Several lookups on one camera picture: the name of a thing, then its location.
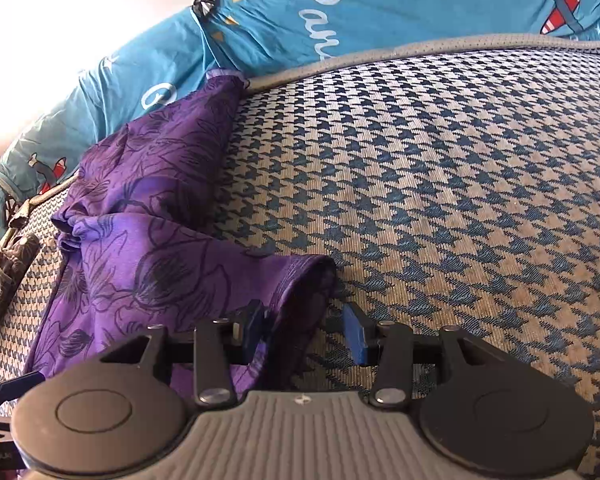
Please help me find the dark grey patterned garment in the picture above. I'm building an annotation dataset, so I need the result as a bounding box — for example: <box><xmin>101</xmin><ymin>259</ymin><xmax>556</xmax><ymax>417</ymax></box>
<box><xmin>0</xmin><ymin>231</ymin><xmax>42</xmax><ymax>357</ymax></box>

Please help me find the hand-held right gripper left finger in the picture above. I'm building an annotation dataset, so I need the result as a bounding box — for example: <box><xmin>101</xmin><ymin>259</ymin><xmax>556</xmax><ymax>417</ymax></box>
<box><xmin>95</xmin><ymin>300</ymin><xmax>267</xmax><ymax>408</ymax></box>

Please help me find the blue printed bedsheet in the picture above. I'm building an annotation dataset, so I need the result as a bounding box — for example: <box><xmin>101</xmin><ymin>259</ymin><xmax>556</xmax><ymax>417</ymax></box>
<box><xmin>0</xmin><ymin>0</ymin><xmax>600</xmax><ymax>235</ymax></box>

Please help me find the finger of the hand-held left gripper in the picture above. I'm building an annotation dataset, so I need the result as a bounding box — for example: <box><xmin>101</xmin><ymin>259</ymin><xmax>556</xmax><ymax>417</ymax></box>
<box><xmin>0</xmin><ymin>370</ymin><xmax>47</xmax><ymax>469</ymax></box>

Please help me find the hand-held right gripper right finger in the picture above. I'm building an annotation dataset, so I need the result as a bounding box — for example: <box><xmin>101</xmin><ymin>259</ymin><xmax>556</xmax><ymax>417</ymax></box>
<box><xmin>344</xmin><ymin>302</ymin><xmax>511</xmax><ymax>408</ymax></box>

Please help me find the purple floral dress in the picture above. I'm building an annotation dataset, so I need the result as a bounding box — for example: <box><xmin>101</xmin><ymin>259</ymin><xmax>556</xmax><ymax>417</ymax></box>
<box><xmin>22</xmin><ymin>71</ymin><xmax>339</xmax><ymax>397</ymax></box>

